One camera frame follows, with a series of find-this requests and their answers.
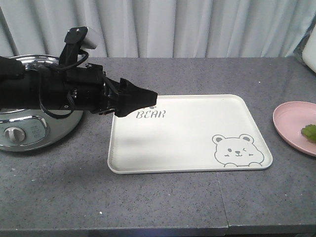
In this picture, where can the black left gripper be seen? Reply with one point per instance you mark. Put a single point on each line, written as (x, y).
(88, 89)

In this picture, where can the cream bear serving tray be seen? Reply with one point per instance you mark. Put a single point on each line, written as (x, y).
(188, 133)

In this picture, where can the pink round plate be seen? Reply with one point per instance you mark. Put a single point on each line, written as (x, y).
(290, 118)

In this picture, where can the green lettuce leaf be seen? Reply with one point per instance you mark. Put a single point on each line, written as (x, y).
(309, 131)

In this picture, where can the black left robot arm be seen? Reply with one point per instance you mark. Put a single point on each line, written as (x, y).
(59, 92)

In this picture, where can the grey curtain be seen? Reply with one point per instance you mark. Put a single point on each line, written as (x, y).
(158, 28)

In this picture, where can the green electric cooking pot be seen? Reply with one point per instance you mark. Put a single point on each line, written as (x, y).
(23, 125)

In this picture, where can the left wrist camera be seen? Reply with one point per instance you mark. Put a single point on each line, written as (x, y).
(76, 40)

